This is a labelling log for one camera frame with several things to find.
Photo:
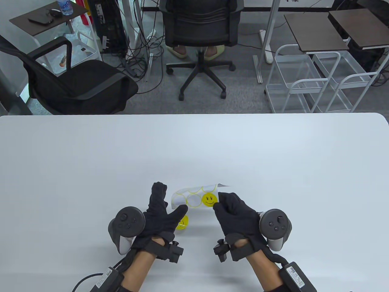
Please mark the person's right hand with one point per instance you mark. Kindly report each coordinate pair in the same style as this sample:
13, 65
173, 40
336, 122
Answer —
240, 219

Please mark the person's left hand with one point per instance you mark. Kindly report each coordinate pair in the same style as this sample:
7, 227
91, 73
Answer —
158, 219

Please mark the yellow smiley sticker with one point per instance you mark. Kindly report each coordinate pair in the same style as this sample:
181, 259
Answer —
209, 199

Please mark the white sticker sheet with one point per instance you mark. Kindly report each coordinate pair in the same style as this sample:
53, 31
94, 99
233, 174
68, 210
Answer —
193, 199

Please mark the person's right forearm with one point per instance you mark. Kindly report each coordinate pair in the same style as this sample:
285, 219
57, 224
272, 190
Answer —
267, 270

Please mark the black left forearm box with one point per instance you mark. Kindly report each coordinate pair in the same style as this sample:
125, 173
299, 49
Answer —
109, 278

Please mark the black right forearm box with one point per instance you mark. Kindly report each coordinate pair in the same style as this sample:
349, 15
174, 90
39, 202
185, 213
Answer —
296, 276

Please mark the person's left forearm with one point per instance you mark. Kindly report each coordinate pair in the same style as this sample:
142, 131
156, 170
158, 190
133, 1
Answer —
139, 267

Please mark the grey left hand controller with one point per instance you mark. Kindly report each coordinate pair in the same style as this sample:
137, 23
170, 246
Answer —
126, 220

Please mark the grey hand controller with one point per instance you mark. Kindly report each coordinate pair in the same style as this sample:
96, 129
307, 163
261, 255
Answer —
275, 225
126, 220

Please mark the grey right hand controller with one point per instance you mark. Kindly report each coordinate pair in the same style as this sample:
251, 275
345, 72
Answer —
275, 225

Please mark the white table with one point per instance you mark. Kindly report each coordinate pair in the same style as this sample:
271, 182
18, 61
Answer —
91, 167

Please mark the empty black office chair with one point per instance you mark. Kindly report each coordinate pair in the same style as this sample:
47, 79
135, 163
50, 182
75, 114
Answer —
82, 82

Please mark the beige slipper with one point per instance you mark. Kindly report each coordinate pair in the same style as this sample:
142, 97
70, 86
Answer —
214, 54
176, 53

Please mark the small white cart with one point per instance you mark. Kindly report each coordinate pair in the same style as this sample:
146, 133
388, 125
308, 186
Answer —
88, 45

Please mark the black computer tower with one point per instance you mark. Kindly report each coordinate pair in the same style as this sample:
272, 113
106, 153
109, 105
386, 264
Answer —
111, 27

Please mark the black mesh office chair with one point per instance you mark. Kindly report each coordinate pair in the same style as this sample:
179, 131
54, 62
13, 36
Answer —
200, 24

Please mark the brown cart top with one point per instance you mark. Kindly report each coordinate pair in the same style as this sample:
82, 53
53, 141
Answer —
361, 27
316, 30

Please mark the red fire extinguisher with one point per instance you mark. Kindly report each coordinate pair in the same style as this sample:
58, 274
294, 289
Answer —
85, 19

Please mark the brown side table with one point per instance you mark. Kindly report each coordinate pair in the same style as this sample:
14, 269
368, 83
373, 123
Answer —
33, 27

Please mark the black phone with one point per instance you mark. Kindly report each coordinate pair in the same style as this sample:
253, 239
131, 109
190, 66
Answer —
41, 21

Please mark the black mouse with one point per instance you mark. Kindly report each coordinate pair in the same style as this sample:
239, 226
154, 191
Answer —
55, 12

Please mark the clear water bottle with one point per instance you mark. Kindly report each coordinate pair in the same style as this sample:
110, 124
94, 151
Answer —
65, 6

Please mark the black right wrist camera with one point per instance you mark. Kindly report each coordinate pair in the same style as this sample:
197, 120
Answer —
223, 251

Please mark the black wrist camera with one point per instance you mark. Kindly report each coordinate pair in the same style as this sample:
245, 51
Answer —
173, 252
223, 251

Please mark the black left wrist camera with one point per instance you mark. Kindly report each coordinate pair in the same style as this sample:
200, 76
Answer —
173, 252

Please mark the aluminium frame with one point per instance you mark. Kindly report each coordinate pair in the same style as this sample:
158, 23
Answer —
269, 36

